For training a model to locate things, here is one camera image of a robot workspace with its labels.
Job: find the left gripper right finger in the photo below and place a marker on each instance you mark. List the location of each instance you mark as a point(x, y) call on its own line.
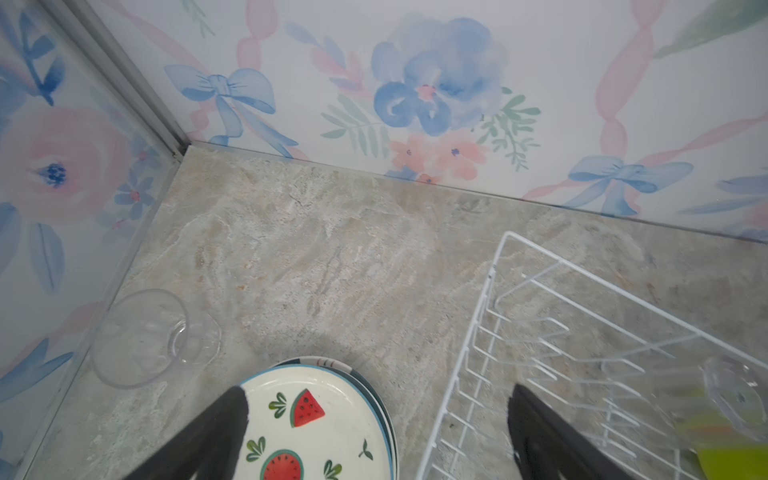
point(547, 447)

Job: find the clear glass cup back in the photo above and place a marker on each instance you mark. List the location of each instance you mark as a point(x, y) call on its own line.
point(150, 335)

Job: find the watermelon pattern plate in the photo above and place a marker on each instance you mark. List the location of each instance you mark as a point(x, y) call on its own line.
point(306, 422)

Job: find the white wire dish rack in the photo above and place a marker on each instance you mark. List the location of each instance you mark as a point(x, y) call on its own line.
point(582, 345)

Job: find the lime green bowl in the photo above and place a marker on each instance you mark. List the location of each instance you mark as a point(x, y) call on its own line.
point(734, 463)

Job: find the clear glass cup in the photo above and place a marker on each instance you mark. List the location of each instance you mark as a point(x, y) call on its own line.
point(150, 335)
point(717, 403)

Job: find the left aluminium corner post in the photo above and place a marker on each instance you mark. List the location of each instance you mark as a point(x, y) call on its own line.
point(79, 24)

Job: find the red green rimmed plate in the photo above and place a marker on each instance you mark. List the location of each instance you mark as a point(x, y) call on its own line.
point(365, 388)

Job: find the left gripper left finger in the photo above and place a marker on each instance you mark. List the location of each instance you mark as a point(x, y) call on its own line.
point(207, 448)

